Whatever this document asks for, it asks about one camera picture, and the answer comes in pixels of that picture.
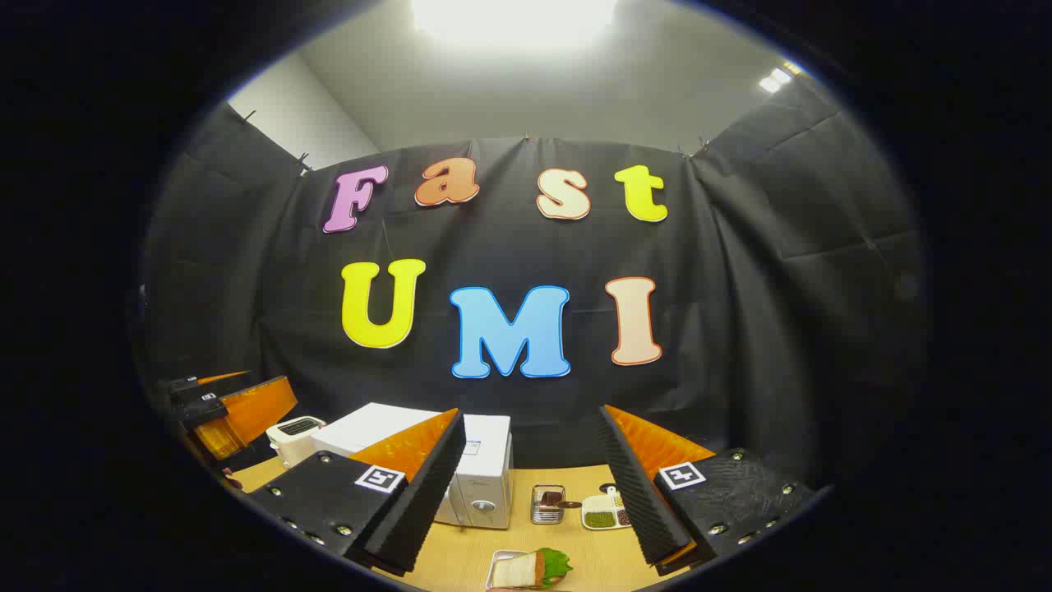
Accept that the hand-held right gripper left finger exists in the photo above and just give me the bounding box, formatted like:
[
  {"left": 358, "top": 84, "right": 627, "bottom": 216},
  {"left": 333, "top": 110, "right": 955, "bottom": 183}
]
[{"left": 247, "top": 408, "right": 468, "bottom": 576}]

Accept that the metal wire basket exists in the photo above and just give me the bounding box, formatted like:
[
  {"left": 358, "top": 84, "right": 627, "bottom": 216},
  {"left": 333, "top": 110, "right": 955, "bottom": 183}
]
[{"left": 530, "top": 483, "right": 583, "bottom": 525}]

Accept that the white rectangular tray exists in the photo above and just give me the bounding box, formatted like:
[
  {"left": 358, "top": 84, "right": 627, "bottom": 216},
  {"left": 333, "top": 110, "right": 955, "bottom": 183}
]
[{"left": 485, "top": 549, "right": 574, "bottom": 592}]

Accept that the white divided bean dish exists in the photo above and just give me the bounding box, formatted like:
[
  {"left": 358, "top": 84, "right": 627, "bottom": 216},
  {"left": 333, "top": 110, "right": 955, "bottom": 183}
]
[{"left": 580, "top": 485, "right": 634, "bottom": 531}]

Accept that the white microwave oven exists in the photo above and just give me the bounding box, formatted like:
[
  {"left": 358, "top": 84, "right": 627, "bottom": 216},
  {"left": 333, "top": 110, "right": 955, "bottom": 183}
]
[{"left": 311, "top": 402, "right": 514, "bottom": 530}]

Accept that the white toaster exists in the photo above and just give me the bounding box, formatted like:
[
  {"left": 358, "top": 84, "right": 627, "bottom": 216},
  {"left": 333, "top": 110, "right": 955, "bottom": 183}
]
[{"left": 265, "top": 415, "right": 328, "bottom": 468}]

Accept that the ceiling light panel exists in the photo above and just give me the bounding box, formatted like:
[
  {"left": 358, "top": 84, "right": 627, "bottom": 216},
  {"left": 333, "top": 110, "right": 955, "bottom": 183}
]
[
  {"left": 758, "top": 64, "right": 802, "bottom": 93},
  {"left": 411, "top": 0, "right": 617, "bottom": 50}
]

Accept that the sandwich with green lettuce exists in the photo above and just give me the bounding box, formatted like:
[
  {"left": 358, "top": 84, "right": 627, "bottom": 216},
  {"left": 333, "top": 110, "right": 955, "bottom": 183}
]
[{"left": 491, "top": 548, "right": 574, "bottom": 590}]

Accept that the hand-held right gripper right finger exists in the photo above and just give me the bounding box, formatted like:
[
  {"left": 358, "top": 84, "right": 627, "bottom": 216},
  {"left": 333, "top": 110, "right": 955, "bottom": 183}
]
[{"left": 598, "top": 405, "right": 814, "bottom": 576}]

